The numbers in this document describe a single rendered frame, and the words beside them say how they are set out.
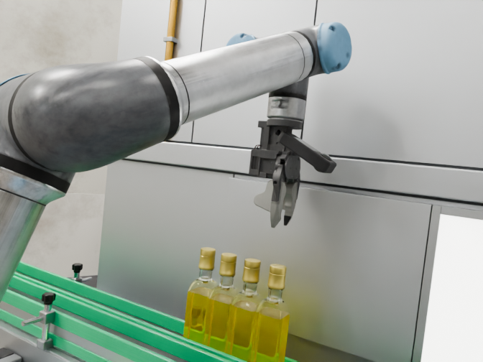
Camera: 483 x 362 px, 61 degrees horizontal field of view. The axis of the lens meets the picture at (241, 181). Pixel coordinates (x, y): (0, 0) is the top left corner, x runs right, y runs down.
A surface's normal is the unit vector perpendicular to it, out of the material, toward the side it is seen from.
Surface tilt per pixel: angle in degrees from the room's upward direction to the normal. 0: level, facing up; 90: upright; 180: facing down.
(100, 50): 90
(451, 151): 90
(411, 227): 90
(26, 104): 82
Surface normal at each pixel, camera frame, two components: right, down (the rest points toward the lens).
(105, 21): 0.61, 0.11
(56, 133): -0.04, 0.39
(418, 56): -0.50, -0.01
